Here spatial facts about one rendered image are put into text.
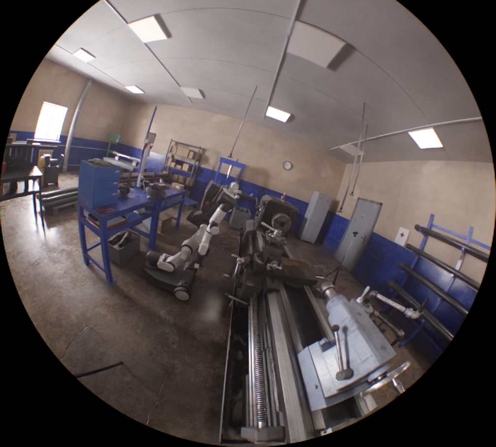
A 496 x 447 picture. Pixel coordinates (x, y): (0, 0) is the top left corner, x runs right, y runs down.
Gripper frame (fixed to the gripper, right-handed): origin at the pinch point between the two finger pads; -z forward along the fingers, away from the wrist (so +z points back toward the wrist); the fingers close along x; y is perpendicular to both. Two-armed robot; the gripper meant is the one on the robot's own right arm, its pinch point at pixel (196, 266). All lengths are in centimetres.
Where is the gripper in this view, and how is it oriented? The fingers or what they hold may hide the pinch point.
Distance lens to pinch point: 164.5
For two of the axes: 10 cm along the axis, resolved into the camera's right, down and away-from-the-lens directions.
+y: -2.6, -2.8, 9.3
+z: 4.1, -9.0, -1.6
